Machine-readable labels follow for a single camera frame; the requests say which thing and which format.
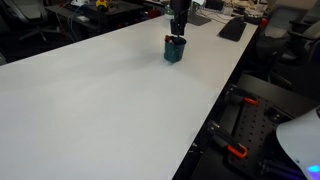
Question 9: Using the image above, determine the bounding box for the grey office chair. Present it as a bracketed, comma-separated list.
[0, 0, 51, 43]

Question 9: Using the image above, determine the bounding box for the black clamp orange handle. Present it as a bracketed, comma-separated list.
[207, 120, 249, 160]
[226, 87, 260, 107]

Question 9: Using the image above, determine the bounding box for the black desk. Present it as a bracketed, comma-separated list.
[44, 0, 145, 34]

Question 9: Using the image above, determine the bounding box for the grey monitor stand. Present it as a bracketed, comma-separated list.
[186, 0, 212, 27]

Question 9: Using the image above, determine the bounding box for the teal bowl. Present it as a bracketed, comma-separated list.
[164, 5, 174, 21]

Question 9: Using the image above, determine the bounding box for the blue cable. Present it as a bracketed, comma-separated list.
[67, 3, 84, 33]

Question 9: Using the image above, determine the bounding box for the black keyboard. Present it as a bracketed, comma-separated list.
[218, 16, 248, 43]

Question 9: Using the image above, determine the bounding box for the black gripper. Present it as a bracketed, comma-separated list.
[169, 0, 193, 37]

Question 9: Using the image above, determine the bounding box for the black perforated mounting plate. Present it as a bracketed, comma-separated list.
[227, 96, 295, 180]

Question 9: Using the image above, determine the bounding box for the small red object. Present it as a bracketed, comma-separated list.
[146, 8, 162, 20]

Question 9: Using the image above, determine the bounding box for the black office chair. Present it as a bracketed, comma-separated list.
[256, 6, 320, 88]

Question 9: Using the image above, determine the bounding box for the yellow tool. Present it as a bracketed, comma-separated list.
[95, 0, 110, 10]

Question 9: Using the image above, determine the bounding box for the red can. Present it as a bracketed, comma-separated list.
[259, 17, 270, 28]

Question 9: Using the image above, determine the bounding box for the dark green speckled mug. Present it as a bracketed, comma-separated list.
[163, 35, 188, 64]

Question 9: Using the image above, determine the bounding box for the red and white marker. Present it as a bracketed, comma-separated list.
[164, 34, 175, 45]

